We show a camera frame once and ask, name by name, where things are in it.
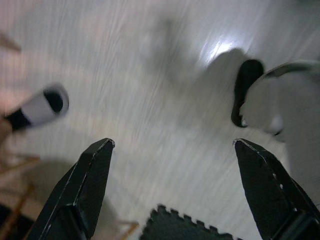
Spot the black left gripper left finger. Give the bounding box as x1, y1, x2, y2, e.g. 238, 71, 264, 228
26, 137, 116, 240

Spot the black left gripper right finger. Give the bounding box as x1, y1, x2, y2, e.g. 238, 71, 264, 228
232, 138, 320, 240

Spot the black foam puzzle mat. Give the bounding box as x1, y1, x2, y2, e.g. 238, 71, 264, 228
143, 204, 242, 240

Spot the wooden chair frame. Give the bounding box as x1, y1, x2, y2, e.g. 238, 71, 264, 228
0, 154, 41, 240

